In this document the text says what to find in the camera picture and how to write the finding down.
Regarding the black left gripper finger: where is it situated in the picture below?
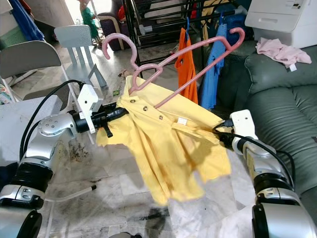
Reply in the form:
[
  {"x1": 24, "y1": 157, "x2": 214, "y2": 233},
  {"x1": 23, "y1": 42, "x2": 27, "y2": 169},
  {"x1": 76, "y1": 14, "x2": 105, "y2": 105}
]
[{"x1": 105, "y1": 106, "x2": 130, "y2": 122}]

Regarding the yellow shirt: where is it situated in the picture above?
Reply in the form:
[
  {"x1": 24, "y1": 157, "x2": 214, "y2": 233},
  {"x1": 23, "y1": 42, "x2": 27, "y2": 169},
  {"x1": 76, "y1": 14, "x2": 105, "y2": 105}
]
[{"x1": 96, "y1": 74, "x2": 233, "y2": 207}]

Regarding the blue shirt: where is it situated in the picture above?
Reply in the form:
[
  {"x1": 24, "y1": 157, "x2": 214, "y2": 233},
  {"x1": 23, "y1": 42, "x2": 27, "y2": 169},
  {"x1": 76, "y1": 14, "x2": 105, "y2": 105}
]
[{"x1": 199, "y1": 22, "x2": 229, "y2": 110}]

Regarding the pink plastic hanger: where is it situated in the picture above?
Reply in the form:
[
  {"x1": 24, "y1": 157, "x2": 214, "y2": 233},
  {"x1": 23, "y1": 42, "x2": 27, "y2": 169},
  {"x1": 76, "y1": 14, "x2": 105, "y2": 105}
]
[
  {"x1": 143, "y1": 26, "x2": 247, "y2": 110},
  {"x1": 101, "y1": 32, "x2": 165, "y2": 96}
]

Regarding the navy blue garment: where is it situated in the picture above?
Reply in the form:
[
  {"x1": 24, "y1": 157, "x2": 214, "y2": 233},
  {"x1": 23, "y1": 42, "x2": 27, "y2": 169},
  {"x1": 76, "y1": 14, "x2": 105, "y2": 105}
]
[{"x1": 0, "y1": 161, "x2": 21, "y2": 187}]

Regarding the small beige plush toy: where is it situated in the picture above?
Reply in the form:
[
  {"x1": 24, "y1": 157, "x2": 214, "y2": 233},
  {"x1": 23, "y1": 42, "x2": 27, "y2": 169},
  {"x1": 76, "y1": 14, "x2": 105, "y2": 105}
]
[{"x1": 118, "y1": 69, "x2": 132, "y2": 80}]

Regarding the green leather sofa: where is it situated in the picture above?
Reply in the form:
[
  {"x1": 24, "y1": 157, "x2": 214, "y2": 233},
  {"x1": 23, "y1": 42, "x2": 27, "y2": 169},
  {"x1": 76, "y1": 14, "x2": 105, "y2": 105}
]
[{"x1": 215, "y1": 49, "x2": 317, "y2": 198}]

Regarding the orange shirt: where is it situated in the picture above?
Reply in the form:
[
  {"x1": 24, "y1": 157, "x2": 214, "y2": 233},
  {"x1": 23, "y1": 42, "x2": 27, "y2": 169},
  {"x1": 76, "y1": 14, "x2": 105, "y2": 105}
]
[{"x1": 175, "y1": 27, "x2": 199, "y2": 105}]

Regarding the light blue child chair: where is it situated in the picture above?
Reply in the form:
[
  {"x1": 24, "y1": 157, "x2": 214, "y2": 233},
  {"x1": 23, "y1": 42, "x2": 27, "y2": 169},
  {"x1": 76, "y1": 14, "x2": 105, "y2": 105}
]
[{"x1": 54, "y1": 24, "x2": 110, "y2": 96}]

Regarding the purple armchair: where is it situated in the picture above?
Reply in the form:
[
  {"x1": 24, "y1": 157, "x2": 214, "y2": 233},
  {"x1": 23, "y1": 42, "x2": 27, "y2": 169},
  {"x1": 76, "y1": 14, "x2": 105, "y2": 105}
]
[{"x1": 96, "y1": 0, "x2": 132, "y2": 51}]

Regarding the grey folding chair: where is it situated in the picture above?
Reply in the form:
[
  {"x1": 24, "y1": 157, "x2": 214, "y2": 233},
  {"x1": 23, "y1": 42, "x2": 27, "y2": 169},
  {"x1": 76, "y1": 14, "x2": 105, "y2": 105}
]
[{"x1": 0, "y1": 40, "x2": 76, "y2": 101}]

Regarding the toddler in green shirt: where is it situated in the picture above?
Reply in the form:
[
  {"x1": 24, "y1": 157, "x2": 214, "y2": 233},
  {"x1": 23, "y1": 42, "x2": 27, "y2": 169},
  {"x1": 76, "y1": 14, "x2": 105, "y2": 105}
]
[{"x1": 79, "y1": 0, "x2": 105, "y2": 48}]

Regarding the pale pink garment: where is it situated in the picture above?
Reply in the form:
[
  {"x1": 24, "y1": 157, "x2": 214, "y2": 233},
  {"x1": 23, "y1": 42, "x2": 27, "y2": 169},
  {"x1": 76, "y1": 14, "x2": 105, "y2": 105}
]
[{"x1": 255, "y1": 37, "x2": 313, "y2": 70}]

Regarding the black metal drying rack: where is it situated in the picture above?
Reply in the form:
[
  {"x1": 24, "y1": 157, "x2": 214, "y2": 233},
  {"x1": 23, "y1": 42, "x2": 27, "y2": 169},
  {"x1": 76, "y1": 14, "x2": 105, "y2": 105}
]
[{"x1": 121, "y1": 0, "x2": 249, "y2": 66}]

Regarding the dark blue bag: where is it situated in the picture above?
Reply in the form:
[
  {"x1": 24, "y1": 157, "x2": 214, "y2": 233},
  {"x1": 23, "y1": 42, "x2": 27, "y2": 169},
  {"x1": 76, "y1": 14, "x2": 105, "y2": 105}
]
[{"x1": 215, "y1": 4, "x2": 247, "y2": 45}]

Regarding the blue hanging cloth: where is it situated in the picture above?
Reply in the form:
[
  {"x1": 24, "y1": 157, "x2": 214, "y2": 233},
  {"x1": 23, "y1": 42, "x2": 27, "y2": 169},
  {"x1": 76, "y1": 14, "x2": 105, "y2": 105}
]
[{"x1": 9, "y1": 0, "x2": 46, "y2": 43}]

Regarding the green storage bin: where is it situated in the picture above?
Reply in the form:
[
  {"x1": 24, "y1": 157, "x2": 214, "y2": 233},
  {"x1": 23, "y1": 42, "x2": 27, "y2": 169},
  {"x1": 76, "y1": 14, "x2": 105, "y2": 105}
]
[{"x1": 0, "y1": 27, "x2": 13, "y2": 49}]

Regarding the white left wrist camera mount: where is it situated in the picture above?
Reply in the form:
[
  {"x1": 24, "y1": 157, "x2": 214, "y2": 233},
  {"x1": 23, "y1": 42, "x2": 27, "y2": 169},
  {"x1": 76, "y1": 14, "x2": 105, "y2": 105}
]
[{"x1": 77, "y1": 83, "x2": 105, "y2": 135}]

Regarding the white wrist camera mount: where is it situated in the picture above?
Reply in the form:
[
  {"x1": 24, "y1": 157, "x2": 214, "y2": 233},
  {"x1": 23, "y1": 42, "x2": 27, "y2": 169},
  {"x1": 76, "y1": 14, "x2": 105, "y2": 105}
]
[
  {"x1": 77, "y1": 83, "x2": 105, "y2": 135},
  {"x1": 229, "y1": 109, "x2": 259, "y2": 141}
]

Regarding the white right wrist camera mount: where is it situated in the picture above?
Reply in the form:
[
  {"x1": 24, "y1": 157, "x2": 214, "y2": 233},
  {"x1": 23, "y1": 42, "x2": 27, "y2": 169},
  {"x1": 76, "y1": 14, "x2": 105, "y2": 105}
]
[{"x1": 229, "y1": 109, "x2": 259, "y2": 141}]

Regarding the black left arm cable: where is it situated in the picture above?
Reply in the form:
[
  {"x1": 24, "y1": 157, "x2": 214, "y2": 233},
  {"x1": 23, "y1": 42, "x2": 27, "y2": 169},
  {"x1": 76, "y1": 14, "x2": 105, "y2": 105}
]
[{"x1": 19, "y1": 79, "x2": 88, "y2": 163}]

